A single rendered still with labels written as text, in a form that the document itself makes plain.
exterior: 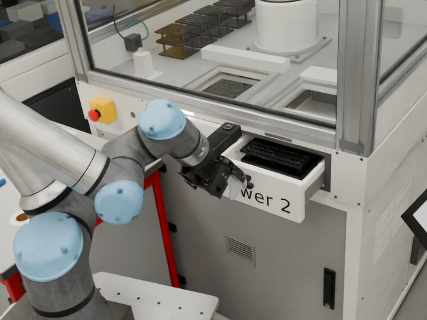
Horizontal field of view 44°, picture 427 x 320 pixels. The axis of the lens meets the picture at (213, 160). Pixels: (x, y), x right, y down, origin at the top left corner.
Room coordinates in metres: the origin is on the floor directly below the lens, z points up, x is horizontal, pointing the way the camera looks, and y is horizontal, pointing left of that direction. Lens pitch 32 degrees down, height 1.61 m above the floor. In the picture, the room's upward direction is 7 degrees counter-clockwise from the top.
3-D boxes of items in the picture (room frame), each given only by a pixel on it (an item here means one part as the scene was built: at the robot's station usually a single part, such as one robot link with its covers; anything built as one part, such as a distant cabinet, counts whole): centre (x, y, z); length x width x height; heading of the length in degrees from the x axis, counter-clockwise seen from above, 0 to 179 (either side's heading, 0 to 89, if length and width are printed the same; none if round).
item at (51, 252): (0.73, 0.30, 0.99); 0.13 x 0.12 x 0.14; 1
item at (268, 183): (1.04, -0.08, 0.87); 0.29 x 0.02 x 0.11; 49
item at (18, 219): (1.12, 0.51, 0.78); 0.07 x 0.07 x 0.04
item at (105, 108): (1.55, 0.34, 0.88); 0.07 x 0.05 x 0.07; 49
